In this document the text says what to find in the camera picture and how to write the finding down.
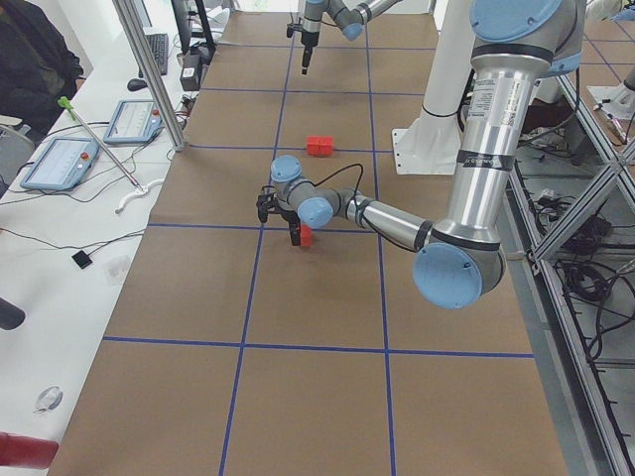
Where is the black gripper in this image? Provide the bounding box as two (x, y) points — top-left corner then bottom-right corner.
(276, 203), (302, 246)
(301, 30), (318, 74)

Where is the red block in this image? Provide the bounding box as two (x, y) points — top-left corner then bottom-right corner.
(300, 224), (314, 248)
(318, 136), (334, 157)
(306, 136), (321, 157)

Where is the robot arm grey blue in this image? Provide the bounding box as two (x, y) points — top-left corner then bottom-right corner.
(257, 0), (585, 308)
(287, 0), (397, 75)

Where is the black box device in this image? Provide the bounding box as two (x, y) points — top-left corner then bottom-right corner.
(180, 54), (201, 91)

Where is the black keyboard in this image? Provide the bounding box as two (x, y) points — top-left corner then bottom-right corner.
(145, 33), (170, 75)

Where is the black computer mouse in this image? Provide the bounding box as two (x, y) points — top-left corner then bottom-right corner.
(127, 78), (148, 92)

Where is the far teach pendant tablet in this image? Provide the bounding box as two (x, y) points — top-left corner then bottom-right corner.
(103, 99), (163, 146)

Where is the teach pendant tablet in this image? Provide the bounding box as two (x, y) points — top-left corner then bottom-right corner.
(103, 99), (163, 146)
(20, 138), (99, 191)

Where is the near teach pendant tablet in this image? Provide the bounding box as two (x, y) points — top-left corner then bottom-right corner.
(20, 138), (99, 191)

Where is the long metal rod green tip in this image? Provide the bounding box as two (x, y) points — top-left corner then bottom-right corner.
(58, 96), (149, 196)

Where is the person in black jacket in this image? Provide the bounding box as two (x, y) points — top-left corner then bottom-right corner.
(1, 1), (85, 140)

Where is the red cylinder on table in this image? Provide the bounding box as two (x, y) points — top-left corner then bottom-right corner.
(1, 432), (59, 469)

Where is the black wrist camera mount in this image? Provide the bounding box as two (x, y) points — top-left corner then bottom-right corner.
(256, 185), (281, 224)

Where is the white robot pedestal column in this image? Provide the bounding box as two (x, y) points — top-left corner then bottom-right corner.
(422, 0), (474, 120)

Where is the white pedestal base plate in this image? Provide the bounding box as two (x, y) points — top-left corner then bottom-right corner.
(391, 111), (460, 176)

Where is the aluminium frame post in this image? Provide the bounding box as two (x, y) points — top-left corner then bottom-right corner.
(112, 0), (186, 152)

